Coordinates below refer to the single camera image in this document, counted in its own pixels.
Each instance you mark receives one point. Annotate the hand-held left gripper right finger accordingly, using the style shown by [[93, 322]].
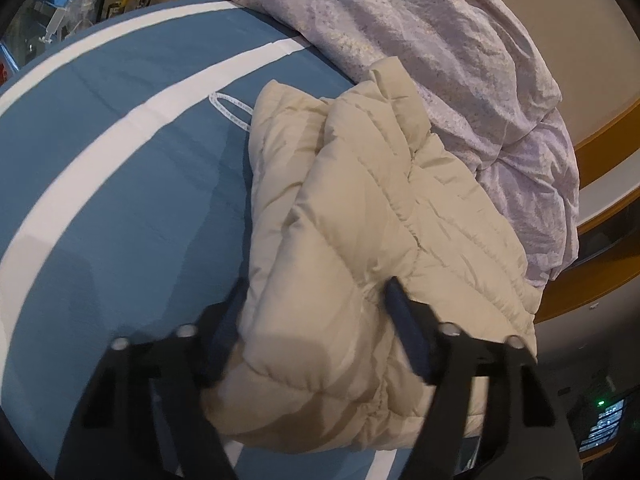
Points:
[[407, 330]]

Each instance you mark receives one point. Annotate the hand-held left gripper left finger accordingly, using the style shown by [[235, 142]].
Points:
[[222, 340]]

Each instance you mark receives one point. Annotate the cream puffer jacket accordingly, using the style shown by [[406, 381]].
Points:
[[350, 220]]

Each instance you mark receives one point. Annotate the blue white-striped bed sheet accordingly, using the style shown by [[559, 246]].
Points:
[[125, 185]]

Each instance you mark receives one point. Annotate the black electronic device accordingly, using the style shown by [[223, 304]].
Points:
[[602, 422]]

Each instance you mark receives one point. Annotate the white lace ribbon loop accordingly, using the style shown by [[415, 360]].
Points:
[[231, 108]]

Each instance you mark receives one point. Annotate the lilac floral duvet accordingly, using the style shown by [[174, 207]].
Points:
[[450, 50]]

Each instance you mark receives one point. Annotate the cluttered shelf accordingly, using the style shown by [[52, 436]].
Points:
[[65, 5]]

